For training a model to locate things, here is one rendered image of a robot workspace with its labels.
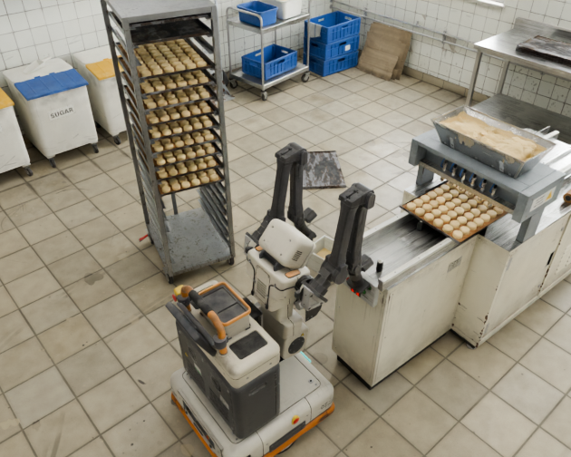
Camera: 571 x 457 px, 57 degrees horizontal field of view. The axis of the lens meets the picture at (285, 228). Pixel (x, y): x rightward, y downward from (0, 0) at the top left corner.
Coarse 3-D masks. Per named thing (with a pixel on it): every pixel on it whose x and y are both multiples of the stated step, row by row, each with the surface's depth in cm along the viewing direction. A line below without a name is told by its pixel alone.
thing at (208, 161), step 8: (144, 152) 343; (192, 160) 331; (200, 160) 331; (208, 160) 331; (216, 160) 335; (160, 168) 325; (168, 168) 325; (176, 168) 328; (184, 168) 325; (192, 168) 325; (200, 168) 327; (160, 176) 318; (168, 176) 321
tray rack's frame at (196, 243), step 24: (120, 0) 278; (144, 0) 278; (168, 0) 278; (192, 0) 278; (120, 96) 337; (144, 216) 396; (168, 216) 408; (192, 216) 408; (192, 240) 385; (216, 240) 385; (192, 264) 365
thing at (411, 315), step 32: (416, 224) 287; (384, 256) 267; (416, 256) 267; (448, 256) 272; (416, 288) 267; (448, 288) 293; (352, 320) 284; (384, 320) 262; (416, 320) 287; (448, 320) 317; (352, 352) 297; (384, 352) 281; (416, 352) 311
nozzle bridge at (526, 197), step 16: (416, 144) 292; (432, 144) 287; (416, 160) 298; (432, 160) 299; (448, 160) 290; (464, 160) 274; (432, 176) 320; (448, 176) 287; (480, 176) 266; (496, 176) 262; (528, 176) 262; (544, 176) 262; (560, 176) 263; (480, 192) 275; (496, 192) 273; (512, 192) 255; (528, 192) 251; (544, 192) 258; (512, 208) 264; (528, 208) 255; (544, 208) 269; (528, 224) 267
